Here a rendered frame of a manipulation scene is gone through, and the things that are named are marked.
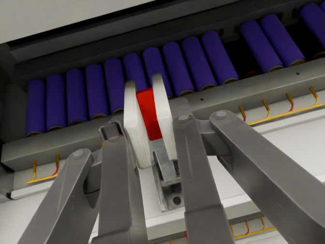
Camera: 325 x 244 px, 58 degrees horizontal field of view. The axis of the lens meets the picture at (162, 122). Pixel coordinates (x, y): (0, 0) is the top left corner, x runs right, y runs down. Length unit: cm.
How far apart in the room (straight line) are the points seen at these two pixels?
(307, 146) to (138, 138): 15
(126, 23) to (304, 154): 20
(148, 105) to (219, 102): 7
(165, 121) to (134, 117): 2
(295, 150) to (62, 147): 19
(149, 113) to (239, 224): 27
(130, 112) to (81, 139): 10
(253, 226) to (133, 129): 30
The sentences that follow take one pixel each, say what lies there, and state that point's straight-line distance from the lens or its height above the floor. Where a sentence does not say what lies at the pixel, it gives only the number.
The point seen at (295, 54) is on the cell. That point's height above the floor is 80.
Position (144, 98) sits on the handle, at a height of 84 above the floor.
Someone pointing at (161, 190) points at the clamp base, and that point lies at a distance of 22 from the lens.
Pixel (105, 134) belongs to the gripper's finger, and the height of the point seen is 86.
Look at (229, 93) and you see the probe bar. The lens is 25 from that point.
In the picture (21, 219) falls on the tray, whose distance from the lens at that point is 28.
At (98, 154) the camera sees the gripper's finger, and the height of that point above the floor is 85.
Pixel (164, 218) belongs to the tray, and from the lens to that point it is 24.
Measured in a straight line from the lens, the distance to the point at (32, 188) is 28.
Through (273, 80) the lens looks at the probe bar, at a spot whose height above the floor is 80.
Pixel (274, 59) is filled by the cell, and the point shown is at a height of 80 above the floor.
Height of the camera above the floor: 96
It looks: 42 degrees down
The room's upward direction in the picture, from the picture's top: 17 degrees counter-clockwise
